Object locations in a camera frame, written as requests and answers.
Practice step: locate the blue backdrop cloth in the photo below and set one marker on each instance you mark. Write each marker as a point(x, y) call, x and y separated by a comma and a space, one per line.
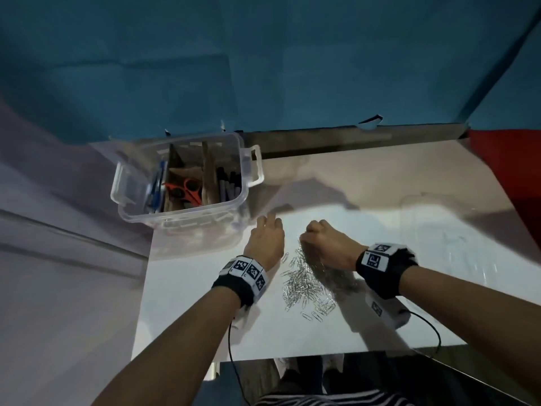
point(253, 50)

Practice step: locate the pile of silver paper clips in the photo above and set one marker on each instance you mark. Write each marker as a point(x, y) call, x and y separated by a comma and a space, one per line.
point(304, 287)

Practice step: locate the black capped marker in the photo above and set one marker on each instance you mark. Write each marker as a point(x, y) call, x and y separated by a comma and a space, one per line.
point(222, 183)

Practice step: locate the red object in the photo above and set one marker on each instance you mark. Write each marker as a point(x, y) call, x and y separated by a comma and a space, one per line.
point(511, 177)

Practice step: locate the white shoe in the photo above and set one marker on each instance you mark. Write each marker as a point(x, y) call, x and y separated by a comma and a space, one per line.
point(331, 363)
point(282, 365)

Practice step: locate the person's left forearm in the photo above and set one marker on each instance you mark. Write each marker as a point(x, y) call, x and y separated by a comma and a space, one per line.
point(165, 355)

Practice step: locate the person's right forearm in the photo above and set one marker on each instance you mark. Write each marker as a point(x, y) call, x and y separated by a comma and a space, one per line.
point(477, 317)

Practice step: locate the person's right hand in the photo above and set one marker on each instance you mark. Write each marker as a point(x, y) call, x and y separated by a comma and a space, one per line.
point(329, 245)

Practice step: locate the person's left hand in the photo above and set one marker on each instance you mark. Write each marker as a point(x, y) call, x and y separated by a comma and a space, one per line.
point(266, 245)

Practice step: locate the clear plastic lid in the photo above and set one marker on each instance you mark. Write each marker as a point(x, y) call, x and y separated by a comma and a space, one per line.
point(456, 236)

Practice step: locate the brown cardboard divider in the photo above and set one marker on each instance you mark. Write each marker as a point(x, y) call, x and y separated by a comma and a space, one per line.
point(207, 173)

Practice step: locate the striped shirt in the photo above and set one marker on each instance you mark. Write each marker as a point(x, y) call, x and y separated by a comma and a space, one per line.
point(334, 399)

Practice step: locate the black marker pen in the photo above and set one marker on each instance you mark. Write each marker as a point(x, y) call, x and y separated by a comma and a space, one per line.
point(230, 186)
point(237, 183)

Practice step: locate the clear plastic storage box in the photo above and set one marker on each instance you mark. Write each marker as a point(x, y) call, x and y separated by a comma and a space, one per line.
point(131, 194)

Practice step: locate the pile of blue white pens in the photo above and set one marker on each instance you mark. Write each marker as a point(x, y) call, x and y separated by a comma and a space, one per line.
point(155, 190)

